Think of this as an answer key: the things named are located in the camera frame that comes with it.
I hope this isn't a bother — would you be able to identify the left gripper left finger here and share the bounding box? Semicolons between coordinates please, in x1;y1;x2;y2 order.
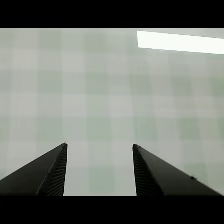
0;142;69;197

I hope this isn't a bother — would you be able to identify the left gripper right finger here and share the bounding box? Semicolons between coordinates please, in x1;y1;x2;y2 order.
132;143;223;197

